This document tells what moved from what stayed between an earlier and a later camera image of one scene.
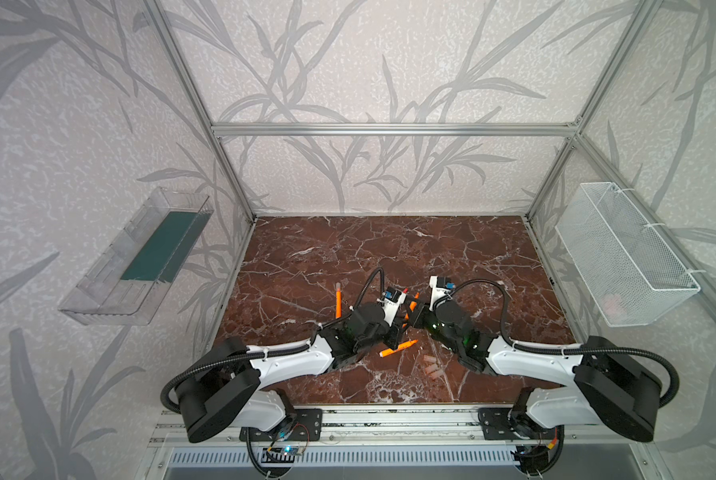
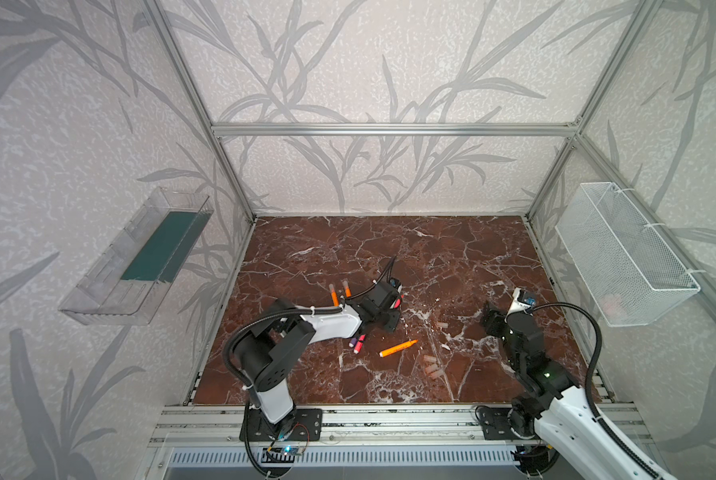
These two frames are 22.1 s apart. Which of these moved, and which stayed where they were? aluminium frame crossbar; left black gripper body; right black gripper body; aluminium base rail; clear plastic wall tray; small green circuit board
Moved: right black gripper body; left black gripper body
Stayed: clear plastic wall tray; aluminium base rail; small green circuit board; aluminium frame crossbar
